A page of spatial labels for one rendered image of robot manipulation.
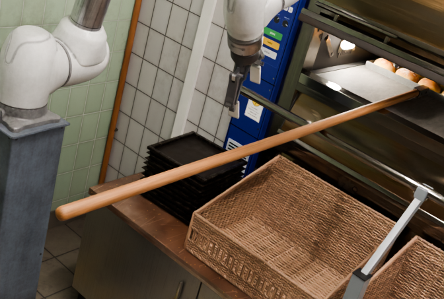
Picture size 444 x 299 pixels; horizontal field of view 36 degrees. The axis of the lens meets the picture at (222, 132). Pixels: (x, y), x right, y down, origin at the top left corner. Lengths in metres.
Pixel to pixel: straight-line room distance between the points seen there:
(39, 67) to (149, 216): 0.80
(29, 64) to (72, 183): 1.41
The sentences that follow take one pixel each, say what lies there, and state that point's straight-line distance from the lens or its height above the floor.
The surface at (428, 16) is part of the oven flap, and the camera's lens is 2.34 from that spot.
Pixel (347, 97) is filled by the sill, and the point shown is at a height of 1.18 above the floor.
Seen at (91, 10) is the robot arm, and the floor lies 1.34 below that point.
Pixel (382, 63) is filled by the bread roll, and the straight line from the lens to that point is 2.89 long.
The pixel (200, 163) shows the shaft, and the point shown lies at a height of 1.20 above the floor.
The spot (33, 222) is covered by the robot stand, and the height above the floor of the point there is 0.65.
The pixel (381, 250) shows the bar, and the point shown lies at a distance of 1.95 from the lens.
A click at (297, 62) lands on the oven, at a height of 1.21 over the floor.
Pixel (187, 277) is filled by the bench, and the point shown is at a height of 0.52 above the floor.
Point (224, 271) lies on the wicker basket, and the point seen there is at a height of 0.61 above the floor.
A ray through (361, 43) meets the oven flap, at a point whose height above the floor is 1.41.
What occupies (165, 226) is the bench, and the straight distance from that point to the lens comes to 2.52.
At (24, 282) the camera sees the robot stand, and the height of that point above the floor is 0.40.
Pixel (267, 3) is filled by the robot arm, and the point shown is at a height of 1.60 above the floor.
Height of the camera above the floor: 1.95
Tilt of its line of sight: 24 degrees down
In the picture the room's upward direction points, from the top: 16 degrees clockwise
